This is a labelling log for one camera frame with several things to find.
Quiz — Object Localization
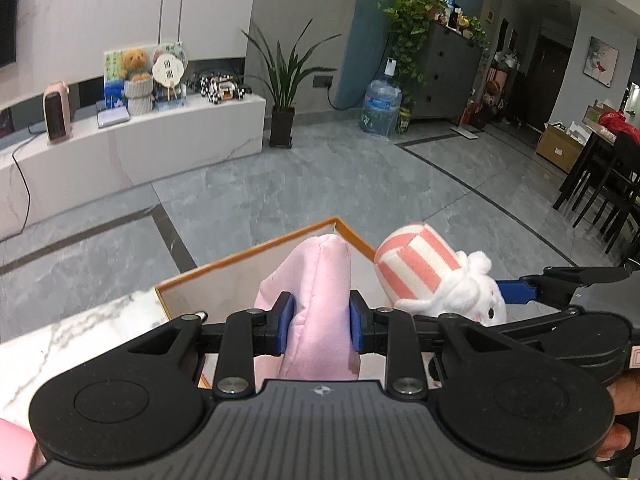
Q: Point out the framed wall picture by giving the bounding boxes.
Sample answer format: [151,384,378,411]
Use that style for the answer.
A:
[582,37,618,88]

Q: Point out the striped hat panda plush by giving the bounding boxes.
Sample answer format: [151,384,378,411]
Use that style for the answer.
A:
[374,223,506,326]

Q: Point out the black power cable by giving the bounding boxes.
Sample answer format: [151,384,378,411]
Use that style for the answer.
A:
[10,129,47,233]

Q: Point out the cardboard box on floor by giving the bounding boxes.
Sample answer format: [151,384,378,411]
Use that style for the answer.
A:
[536,125,582,174]

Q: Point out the pink wallet case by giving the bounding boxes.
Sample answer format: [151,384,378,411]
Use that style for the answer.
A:
[0,419,46,480]

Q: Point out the white marble tv bench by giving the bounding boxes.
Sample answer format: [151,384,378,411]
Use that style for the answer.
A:
[1,94,266,237]

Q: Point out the grey tablet notebook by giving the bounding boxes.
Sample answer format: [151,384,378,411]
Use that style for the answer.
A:
[96,106,130,129]

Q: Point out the black white cow toys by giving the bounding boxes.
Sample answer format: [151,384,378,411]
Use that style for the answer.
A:
[200,74,253,105]

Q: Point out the orange storage box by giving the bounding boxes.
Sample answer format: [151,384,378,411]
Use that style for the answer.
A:
[156,217,387,323]

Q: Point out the pink fabric pouch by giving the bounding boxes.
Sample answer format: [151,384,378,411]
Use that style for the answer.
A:
[254,234,360,386]

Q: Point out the pink space heater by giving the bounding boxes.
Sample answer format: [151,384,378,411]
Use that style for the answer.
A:
[42,80,72,144]

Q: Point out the green trailing plant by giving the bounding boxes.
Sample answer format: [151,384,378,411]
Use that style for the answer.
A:
[378,0,488,110]

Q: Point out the brown teddy bear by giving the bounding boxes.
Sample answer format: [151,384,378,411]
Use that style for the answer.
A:
[119,48,151,81]

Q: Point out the blue water jug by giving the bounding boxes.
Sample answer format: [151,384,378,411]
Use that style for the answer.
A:
[358,79,402,136]

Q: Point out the round paper fan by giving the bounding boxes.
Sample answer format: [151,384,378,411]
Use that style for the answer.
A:
[152,53,184,100]

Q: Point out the dark grey cabinet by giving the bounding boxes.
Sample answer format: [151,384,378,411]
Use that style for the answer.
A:
[411,24,483,120]

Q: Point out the potted long leaf plant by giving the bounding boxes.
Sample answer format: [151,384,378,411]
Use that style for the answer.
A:
[242,20,340,150]

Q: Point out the person's right hand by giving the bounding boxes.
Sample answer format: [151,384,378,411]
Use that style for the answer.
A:
[597,370,640,460]

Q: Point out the black dining chairs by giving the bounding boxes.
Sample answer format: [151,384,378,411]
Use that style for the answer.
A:
[553,133,639,254]

